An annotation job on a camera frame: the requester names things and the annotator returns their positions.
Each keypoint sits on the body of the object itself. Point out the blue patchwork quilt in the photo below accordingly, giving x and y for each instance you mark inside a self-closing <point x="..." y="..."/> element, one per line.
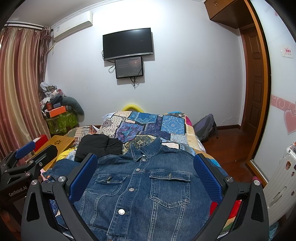
<point x="130" y="126"/>

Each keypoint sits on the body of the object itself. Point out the blue denim jacket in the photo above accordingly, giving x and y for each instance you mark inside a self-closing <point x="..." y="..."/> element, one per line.
<point x="148" y="193"/>

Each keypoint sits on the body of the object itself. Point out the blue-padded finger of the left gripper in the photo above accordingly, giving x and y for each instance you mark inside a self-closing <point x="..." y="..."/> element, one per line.
<point x="24" y="150"/>

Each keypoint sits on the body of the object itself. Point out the black folded garment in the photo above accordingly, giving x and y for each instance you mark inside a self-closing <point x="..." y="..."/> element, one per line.
<point x="98" y="144"/>

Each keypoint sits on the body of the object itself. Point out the grey purple backpack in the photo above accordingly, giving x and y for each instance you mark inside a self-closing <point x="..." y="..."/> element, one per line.
<point x="205" y="128"/>

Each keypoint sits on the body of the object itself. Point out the red plush cushion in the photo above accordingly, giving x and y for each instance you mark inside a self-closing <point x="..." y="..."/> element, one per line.
<point x="231" y="209"/>

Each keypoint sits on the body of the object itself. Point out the red box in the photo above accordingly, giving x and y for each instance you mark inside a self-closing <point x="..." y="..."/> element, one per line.
<point x="40" y="141"/>

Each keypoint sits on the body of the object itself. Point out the small black wall monitor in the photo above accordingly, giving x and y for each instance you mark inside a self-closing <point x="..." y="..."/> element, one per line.
<point x="129" y="67"/>

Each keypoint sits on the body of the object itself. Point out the black wall television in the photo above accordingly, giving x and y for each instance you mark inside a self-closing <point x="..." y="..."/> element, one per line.
<point x="127" y="43"/>

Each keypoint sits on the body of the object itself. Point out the wooden lap desk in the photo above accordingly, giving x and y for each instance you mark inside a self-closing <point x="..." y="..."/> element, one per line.
<point x="60" y="142"/>

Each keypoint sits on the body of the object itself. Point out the white air conditioner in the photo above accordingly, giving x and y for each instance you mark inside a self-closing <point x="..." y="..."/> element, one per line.
<point x="73" y="25"/>

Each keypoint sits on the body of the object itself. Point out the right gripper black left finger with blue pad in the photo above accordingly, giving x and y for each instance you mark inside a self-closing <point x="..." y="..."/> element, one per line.
<point x="70" y="190"/>

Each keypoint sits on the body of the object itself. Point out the orange box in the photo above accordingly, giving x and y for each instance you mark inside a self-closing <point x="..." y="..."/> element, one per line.
<point x="55" y="112"/>

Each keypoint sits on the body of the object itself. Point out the green storage box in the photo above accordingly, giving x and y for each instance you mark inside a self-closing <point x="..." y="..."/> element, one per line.
<point x="62" y="123"/>

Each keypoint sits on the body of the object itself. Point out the striped red curtain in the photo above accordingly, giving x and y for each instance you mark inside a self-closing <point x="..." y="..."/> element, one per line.
<point x="21" y="116"/>

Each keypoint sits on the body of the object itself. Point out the wooden door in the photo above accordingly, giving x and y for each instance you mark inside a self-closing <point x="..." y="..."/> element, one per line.
<point x="256" y="71"/>

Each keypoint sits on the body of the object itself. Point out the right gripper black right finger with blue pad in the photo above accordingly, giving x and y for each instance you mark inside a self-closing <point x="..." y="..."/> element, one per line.
<point x="219" y="190"/>

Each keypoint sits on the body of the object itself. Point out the wooden overhead cabinet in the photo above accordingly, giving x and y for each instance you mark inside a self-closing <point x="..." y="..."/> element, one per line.
<point x="232" y="13"/>

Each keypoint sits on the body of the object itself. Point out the colourful fleece blanket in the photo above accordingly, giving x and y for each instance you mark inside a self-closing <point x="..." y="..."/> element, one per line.
<point x="197" y="145"/>

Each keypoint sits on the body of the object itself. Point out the white suitcase with stickers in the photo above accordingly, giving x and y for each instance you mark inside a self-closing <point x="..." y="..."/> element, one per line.
<point x="280" y="190"/>

